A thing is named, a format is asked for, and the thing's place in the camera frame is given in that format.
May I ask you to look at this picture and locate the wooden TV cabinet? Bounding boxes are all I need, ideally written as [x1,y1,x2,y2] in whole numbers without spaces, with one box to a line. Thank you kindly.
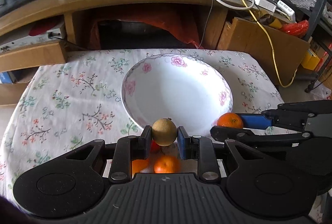
[0,0,311,105]

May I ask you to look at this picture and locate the tan longan fruit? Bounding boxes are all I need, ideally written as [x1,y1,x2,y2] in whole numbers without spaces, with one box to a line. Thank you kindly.
[152,118,177,146]

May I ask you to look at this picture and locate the red cherry tomato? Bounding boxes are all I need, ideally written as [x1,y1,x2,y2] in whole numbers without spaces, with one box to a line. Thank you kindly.
[150,140,161,154]

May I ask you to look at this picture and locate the red plastic bag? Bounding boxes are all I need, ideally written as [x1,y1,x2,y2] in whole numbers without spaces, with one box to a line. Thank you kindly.
[280,20,309,38]

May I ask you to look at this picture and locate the silver set-top box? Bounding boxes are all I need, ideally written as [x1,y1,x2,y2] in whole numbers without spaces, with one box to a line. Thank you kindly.
[1,21,66,53]

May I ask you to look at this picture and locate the cardboard box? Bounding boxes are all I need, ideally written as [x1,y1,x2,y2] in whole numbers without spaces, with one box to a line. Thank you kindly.
[217,17,310,86]

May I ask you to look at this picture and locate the yellow cable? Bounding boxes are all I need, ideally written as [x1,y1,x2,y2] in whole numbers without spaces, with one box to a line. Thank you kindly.
[147,0,299,89]

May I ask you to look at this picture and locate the white floral porcelain bowl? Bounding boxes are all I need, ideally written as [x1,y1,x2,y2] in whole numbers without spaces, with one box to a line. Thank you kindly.
[121,53,233,136]

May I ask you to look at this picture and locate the small orange mandarin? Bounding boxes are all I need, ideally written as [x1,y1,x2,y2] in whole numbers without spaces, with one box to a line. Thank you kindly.
[217,113,244,129]

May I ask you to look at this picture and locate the floral white tablecloth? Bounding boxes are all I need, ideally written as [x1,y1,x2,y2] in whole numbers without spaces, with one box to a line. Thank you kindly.
[1,49,283,200]

